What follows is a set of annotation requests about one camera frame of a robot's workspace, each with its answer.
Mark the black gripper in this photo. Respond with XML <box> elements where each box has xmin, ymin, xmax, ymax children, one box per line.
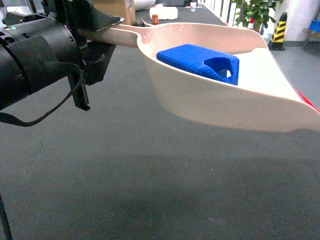
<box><xmin>41</xmin><ymin>0</ymin><xmax>125</xmax><ymax>111</ymax></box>

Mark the blue plastic part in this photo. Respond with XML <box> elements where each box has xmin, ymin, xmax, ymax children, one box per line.
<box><xmin>156</xmin><ymin>44</ymin><xmax>240</xmax><ymax>86</ymax></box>

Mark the beige plastic dustpan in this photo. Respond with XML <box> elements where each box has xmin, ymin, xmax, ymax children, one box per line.
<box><xmin>77</xmin><ymin>22</ymin><xmax>320</xmax><ymax>133</ymax></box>

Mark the large cardboard box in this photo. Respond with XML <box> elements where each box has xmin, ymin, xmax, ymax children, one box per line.
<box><xmin>92</xmin><ymin>0</ymin><xmax>136</xmax><ymax>26</ymax></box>

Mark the orange bottle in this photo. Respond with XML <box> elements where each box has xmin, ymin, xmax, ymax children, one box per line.
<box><xmin>152</xmin><ymin>14</ymin><xmax>159</xmax><ymax>26</ymax></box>

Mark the white foam box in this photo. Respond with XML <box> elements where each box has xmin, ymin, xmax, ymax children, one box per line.
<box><xmin>149</xmin><ymin>6</ymin><xmax>178</xmax><ymax>20</ymax></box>

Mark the paper cup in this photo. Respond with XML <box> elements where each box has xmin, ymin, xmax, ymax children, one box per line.
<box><xmin>190</xmin><ymin>2</ymin><xmax>197</xmax><ymax>12</ymax></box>

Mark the red white traffic cone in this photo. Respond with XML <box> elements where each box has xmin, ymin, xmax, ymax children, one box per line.
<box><xmin>247</xmin><ymin>17</ymin><xmax>255</xmax><ymax>30</ymax></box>

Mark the potted green plant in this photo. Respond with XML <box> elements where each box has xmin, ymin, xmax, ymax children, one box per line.
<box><xmin>230</xmin><ymin>0</ymin><xmax>284</xmax><ymax>28</ymax></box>

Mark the yellow black bollard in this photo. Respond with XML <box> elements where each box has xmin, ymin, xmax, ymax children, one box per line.
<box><xmin>268</xmin><ymin>12</ymin><xmax>288</xmax><ymax>51</ymax></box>

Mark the black cable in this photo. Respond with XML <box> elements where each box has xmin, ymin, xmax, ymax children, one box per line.
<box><xmin>0</xmin><ymin>61</ymin><xmax>85</xmax><ymax>240</ymax></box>

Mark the wooden handled brush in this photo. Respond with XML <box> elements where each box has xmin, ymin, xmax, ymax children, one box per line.
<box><xmin>140</xmin><ymin>18</ymin><xmax>154</xmax><ymax>27</ymax></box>

